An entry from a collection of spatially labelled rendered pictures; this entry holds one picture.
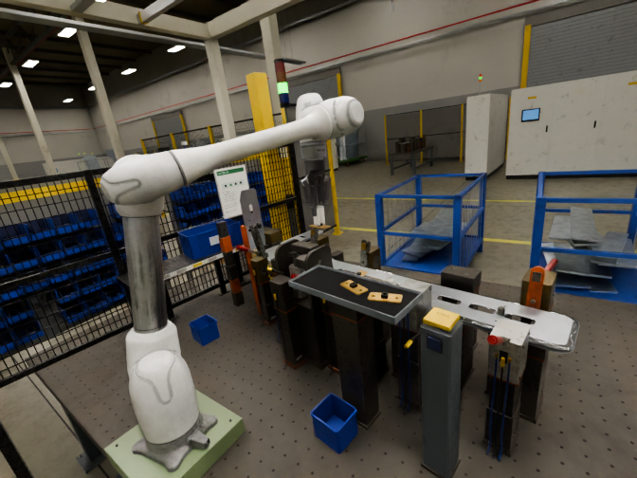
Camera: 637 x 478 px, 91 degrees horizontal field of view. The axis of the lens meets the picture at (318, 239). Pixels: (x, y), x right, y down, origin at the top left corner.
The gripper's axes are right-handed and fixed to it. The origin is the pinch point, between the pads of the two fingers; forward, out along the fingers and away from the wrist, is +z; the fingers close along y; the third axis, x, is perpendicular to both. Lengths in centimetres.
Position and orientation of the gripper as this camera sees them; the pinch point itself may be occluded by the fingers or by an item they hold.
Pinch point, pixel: (318, 215)
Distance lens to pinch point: 115.8
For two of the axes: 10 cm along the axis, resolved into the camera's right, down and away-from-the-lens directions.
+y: 7.6, -2.2, 6.1
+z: 0.8, 9.6, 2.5
